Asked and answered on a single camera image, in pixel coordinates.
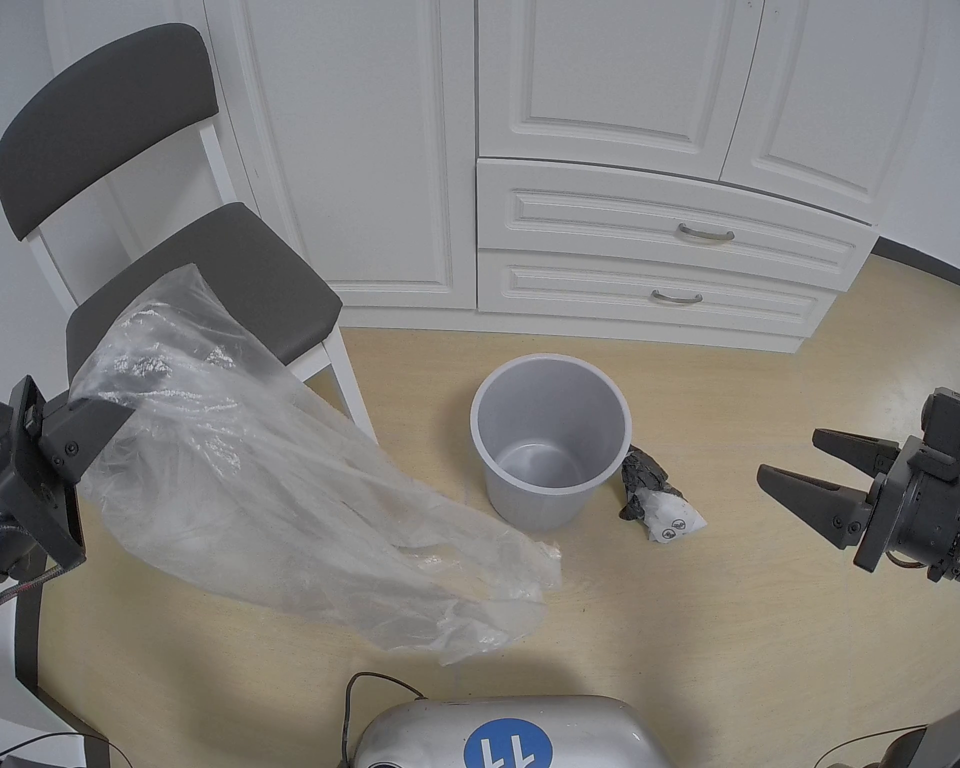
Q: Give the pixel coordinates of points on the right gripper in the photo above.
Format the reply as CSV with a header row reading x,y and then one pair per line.
x,y
919,517

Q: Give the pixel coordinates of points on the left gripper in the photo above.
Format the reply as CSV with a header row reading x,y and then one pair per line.
x,y
45,510

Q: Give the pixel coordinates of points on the clear plastic bag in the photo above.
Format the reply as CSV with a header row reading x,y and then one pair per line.
x,y
262,465

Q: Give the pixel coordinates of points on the black plastic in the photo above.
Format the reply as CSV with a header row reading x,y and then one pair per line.
x,y
645,472

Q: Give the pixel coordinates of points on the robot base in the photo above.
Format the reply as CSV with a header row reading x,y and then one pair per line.
x,y
585,727

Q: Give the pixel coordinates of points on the white trash bin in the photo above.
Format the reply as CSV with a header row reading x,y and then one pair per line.
x,y
525,502

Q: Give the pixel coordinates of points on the grey padded white chair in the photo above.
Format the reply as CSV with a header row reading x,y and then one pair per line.
x,y
225,277

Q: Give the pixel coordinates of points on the white wardrobe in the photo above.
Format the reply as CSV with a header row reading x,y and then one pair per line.
x,y
600,90

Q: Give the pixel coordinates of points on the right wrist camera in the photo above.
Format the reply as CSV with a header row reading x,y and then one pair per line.
x,y
943,416

